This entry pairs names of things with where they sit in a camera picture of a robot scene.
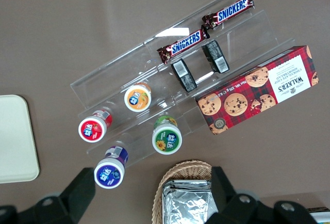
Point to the purple lid gum bottle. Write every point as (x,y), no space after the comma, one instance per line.
(110,168)

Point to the green lid gum bottle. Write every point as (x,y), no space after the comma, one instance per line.
(167,136)

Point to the orange lid gum bottle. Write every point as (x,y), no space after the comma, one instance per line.
(137,97)

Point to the red tartan Walkers cookie box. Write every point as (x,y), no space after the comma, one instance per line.
(257,89)

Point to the Snickers chocolate bar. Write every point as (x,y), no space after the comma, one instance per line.
(184,44)
(228,11)

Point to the woven wicker basket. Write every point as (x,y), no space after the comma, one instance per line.
(180,169)

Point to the foil wrapped sandwich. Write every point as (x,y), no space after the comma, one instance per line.
(185,203)

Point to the black small snack pack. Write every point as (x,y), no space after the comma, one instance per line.
(183,74)
(216,56)

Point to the clear acrylic tiered display stand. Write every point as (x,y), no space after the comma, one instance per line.
(144,74)

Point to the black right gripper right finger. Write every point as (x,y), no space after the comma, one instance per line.
(227,190)

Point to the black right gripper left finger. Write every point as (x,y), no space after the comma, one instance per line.
(77,190)

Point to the red lid gum bottle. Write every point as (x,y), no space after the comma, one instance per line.
(94,126)

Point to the cream plastic tray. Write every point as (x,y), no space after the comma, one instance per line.
(15,138)

